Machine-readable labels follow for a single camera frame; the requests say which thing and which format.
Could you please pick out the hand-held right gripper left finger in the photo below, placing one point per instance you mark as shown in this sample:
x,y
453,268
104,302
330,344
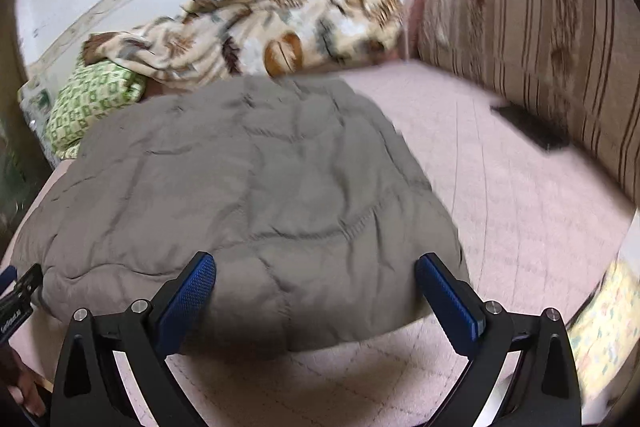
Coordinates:
x,y
187,302

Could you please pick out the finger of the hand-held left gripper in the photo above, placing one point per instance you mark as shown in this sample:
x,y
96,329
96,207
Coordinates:
x,y
25,289

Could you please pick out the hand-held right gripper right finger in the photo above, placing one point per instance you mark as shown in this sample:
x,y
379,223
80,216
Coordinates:
x,y
450,302

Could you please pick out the grey padded jacket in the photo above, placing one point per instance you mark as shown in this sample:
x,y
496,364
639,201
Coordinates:
x,y
250,182

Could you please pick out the person's left hand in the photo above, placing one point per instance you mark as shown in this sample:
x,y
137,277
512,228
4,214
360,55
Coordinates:
x,y
20,382

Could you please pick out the wooden door with stained glass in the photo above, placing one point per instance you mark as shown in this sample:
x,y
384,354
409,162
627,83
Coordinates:
x,y
12,167

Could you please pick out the pastel patterned cloth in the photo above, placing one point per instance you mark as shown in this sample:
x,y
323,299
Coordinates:
x,y
610,322

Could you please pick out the green white patterned pillow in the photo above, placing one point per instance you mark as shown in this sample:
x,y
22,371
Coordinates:
x,y
90,102

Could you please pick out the floral fleece blanket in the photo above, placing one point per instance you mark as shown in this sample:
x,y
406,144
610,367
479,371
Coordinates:
x,y
225,37

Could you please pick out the striped cushion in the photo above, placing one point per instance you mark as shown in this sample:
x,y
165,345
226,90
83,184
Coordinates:
x,y
540,32

